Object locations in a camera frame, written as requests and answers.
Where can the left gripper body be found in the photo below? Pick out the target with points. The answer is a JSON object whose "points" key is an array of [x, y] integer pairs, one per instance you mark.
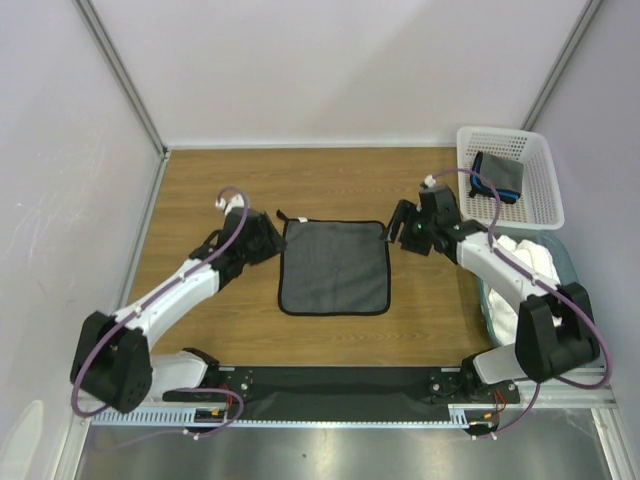
{"points": [[265, 245]]}

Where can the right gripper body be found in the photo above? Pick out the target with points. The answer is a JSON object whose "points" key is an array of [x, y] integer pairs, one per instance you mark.
{"points": [[401, 226]]}

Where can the dark grey towel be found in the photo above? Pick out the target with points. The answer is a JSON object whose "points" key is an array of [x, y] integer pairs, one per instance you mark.
{"points": [[333, 268]]}

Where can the blue and grey towel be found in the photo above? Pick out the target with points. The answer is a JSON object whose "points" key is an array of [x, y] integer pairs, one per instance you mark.
{"points": [[505, 175]]}

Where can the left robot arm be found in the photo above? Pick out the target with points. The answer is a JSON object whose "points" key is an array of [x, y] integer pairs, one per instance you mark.
{"points": [[113, 361]]}

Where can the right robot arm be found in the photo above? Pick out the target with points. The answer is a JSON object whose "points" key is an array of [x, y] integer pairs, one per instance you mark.
{"points": [[555, 332]]}

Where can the white towel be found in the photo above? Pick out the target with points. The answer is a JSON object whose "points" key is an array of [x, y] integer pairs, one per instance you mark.
{"points": [[502, 319]]}

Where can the white perforated plastic basket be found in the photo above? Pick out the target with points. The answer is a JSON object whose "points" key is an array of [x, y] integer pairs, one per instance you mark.
{"points": [[540, 206]]}

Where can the clear teal plastic bin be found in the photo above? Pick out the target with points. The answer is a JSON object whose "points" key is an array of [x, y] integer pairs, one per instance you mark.
{"points": [[562, 259]]}

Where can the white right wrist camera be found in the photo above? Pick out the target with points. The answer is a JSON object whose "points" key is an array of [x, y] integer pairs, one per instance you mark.
{"points": [[429, 182]]}

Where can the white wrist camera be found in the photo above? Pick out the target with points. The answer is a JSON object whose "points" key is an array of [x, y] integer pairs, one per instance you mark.
{"points": [[429, 182], [226, 206]]}

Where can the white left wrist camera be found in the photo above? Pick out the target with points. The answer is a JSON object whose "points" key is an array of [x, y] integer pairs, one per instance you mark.
{"points": [[226, 206]]}

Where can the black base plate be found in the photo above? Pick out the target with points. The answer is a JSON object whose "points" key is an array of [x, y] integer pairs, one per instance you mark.
{"points": [[352, 394]]}

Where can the grey slotted cable duct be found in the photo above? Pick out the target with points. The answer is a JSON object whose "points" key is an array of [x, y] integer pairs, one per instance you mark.
{"points": [[192, 417]]}

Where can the right aluminium corner post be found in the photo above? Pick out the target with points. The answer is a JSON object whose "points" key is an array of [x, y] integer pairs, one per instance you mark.
{"points": [[580, 29]]}

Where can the aluminium corner post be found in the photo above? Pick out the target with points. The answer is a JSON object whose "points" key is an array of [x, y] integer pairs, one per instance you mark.
{"points": [[580, 29], [107, 48]]}

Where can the left aluminium corner post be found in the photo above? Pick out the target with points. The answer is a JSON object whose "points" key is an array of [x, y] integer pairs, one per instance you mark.
{"points": [[107, 48]]}

